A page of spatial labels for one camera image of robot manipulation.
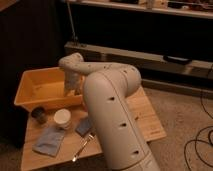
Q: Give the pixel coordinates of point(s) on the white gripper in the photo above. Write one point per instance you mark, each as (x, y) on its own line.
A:
(72, 82)

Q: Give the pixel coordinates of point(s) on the yellow plastic bin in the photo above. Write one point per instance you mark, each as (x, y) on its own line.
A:
(44, 87)

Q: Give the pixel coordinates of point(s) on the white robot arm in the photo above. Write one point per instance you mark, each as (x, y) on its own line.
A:
(105, 89)

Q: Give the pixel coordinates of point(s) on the white paper cup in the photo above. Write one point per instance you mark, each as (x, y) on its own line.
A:
(62, 118)

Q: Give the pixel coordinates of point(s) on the dark small cup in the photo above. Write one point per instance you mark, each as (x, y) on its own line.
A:
(39, 115)

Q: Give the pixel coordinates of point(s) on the blue sponge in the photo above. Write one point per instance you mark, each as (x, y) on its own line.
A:
(83, 127)

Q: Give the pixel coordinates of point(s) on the small wooden table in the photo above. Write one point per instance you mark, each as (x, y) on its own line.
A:
(144, 114)

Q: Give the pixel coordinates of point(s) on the thin metal stand pole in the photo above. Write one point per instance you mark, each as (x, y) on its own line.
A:
(74, 36)

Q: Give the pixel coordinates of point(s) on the blue folded cloth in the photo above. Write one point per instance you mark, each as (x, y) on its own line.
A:
(49, 141)

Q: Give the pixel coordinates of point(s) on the long grey low bench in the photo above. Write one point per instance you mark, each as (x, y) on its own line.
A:
(196, 68)

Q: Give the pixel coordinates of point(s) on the black flat device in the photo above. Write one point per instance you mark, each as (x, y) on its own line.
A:
(180, 61)

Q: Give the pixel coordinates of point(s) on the upper wall shelf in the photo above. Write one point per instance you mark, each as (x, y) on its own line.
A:
(145, 8)

